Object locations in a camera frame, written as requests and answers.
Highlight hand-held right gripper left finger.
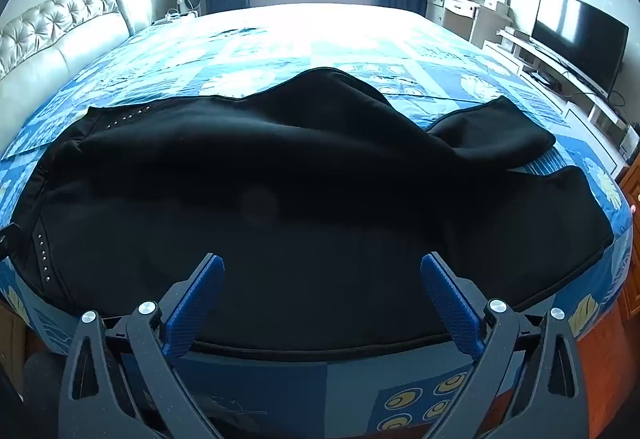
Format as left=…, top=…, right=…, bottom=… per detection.
left=59, top=253, right=226, bottom=439

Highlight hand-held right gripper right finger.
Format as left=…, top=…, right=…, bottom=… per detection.
left=420, top=251, right=586, bottom=439

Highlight black pants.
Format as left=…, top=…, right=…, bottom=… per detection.
left=0, top=66, right=615, bottom=355

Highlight white television stand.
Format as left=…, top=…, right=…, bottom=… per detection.
left=482, top=26, right=640, bottom=165

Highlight blue patterned bed sheet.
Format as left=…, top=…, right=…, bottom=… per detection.
left=0, top=2, right=636, bottom=439

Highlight white power strip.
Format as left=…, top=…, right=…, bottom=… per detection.
left=152, top=9, right=198, bottom=26

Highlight white dressing table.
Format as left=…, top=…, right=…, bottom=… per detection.
left=425, top=0, right=511, bottom=47

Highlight black flat television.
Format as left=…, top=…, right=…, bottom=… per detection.
left=531, top=0, right=630, bottom=100

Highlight cream tufted headboard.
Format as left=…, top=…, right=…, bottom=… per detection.
left=0, top=0, right=153, bottom=150

